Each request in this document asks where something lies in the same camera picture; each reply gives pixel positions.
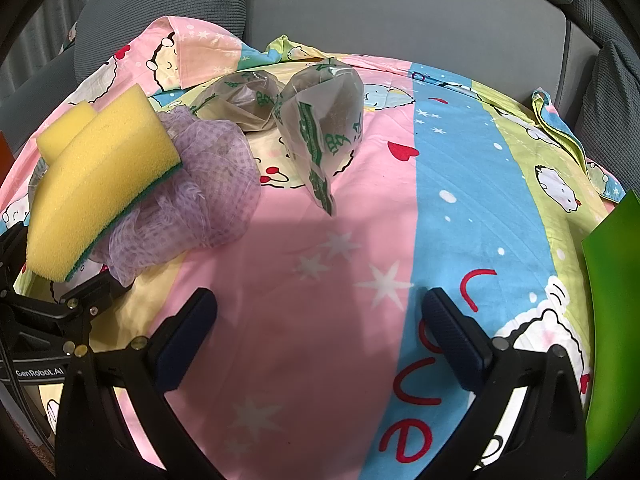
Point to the purple mesh bath pouf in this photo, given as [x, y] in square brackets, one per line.
[215, 185]

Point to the grey curtain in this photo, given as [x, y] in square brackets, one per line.
[55, 15]

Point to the grey textured cushion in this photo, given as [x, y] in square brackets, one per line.
[607, 95]

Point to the colourful cartoon printed blanket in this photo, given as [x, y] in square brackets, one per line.
[310, 310]

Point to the grey sofa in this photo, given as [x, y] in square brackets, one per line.
[400, 15]

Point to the green box with white inside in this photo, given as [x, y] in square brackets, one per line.
[615, 310]

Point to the yellow sponge with green pad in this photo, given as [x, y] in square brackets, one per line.
[100, 170]

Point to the cone-shaped green-printed plastic bag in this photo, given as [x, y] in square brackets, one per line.
[320, 125]

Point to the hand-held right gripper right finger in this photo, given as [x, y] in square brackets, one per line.
[454, 340]

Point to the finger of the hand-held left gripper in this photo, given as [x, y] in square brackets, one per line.
[92, 297]
[12, 250]

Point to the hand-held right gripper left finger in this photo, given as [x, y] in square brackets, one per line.
[186, 340]

